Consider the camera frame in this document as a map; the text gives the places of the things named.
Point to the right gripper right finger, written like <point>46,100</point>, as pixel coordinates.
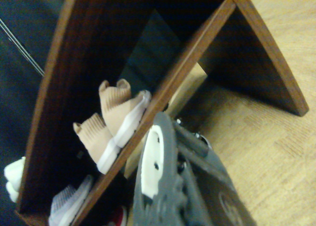
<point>197,147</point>

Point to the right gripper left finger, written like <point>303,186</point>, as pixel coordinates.
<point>169,161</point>

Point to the beige shoe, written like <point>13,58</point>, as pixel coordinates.
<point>96,139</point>
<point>118,104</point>

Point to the red shoe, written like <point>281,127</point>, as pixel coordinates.
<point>119,216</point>

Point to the lilac shoe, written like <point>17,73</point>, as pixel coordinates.
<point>66,201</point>

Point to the brown shoe rack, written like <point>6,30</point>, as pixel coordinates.
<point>74,75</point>

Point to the white shoe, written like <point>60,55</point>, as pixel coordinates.
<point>12,192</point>
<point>16,170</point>

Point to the black curtain stand pole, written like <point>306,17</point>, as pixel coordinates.
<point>22,48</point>

